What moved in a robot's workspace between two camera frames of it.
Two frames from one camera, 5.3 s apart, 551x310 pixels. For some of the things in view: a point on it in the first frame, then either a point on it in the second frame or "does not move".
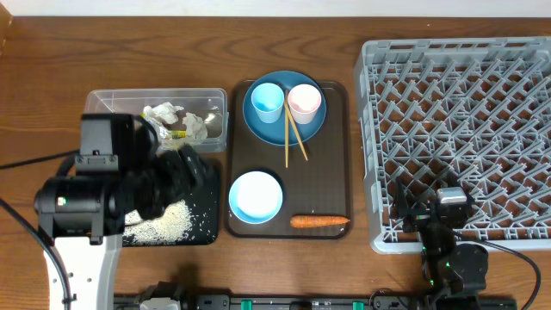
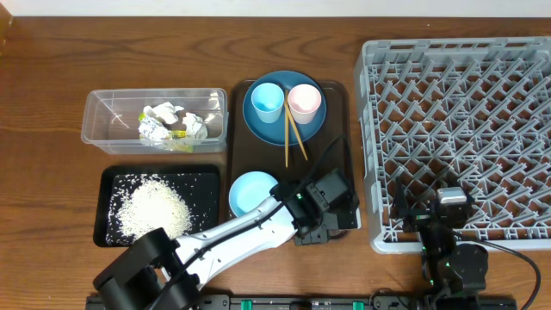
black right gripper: [400, 205] does not move
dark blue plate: [274, 133] does not move
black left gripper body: [149, 185] to [331, 224]
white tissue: [164, 112] does not move
